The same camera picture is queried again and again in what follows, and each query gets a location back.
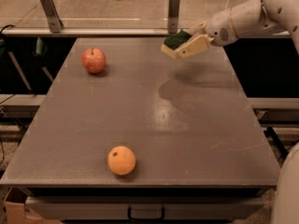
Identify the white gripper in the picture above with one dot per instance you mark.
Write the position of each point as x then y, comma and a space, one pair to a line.
219, 27

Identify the green and yellow sponge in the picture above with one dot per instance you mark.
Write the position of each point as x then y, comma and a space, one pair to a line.
173, 42

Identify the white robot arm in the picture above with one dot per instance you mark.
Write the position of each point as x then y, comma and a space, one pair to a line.
248, 19

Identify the red apple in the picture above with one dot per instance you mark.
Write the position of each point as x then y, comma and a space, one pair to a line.
94, 60

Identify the orange fruit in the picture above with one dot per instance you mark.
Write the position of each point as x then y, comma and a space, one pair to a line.
121, 160

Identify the clear acrylic barrier panel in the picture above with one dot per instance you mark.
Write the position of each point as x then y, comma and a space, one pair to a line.
140, 14

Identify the cardboard box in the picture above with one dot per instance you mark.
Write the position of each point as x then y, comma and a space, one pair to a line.
18, 213

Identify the middle metal bracket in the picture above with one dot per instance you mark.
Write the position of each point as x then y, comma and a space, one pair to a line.
172, 19

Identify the metal bracket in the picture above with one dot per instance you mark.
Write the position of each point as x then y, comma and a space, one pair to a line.
54, 22
172, 19

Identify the left metal bracket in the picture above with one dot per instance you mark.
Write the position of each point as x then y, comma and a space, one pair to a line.
54, 22

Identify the grey drawer with handle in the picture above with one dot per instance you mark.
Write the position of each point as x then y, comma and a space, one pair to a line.
144, 209

